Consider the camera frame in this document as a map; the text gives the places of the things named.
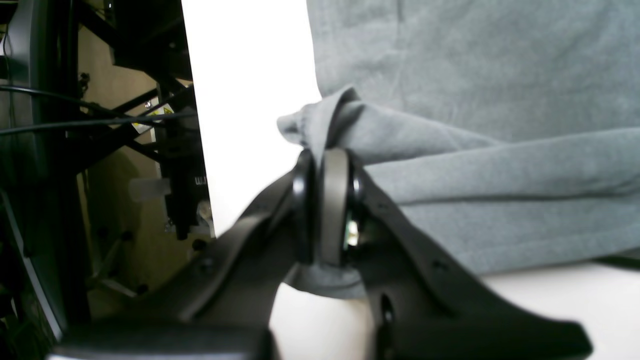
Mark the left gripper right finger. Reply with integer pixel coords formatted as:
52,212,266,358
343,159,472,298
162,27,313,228
320,148,593,360

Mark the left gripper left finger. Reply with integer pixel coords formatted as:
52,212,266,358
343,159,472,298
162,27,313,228
109,149,318,326

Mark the dark grey T-shirt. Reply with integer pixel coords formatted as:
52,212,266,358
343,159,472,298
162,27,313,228
278,0,640,275

